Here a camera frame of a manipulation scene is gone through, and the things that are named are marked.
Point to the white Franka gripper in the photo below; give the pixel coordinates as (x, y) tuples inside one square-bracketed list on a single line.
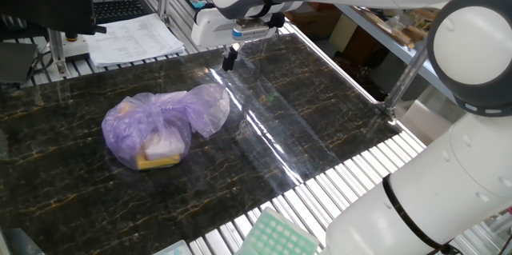
[(208, 27)]

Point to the light blue plastic box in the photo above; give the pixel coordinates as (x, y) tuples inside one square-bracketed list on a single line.
[(174, 249)]

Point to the grey metal shelf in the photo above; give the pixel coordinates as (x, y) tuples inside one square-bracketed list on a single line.
[(400, 49)]

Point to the white base with orange knob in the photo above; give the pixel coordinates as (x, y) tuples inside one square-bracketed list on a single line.
[(76, 49)]

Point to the black keyboard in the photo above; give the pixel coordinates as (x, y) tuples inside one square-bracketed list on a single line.
[(120, 9)]

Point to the brown cardboard box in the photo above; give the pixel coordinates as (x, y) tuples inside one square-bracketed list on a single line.
[(316, 19)]

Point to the dark grey flat box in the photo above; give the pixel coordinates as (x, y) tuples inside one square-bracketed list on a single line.
[(16, 61)]

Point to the silver camera box on gripper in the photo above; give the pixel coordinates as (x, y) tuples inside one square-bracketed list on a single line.
[(251, 30)]

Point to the purple plastic bag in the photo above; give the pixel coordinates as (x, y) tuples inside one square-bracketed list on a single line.
[(132, 127)]

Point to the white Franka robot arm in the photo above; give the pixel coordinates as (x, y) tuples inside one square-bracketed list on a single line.
[(440, 191)]

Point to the yellow sponge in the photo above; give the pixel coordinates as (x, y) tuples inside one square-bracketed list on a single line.
[(158, 162)]

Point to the green pipette tip rack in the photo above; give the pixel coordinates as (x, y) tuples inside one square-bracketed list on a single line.
[(276, 235)]

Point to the white paper stack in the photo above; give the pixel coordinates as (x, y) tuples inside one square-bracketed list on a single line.
[(132, 39)]

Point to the diagonal aluminium strut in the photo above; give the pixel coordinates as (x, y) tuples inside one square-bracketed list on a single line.
[(406, 81)]

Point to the black marble pattern mat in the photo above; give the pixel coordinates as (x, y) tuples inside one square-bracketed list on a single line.
[(120, 207)]

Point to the aluminium monitor stand post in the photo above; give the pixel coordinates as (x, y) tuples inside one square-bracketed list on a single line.
[(58, 53)]

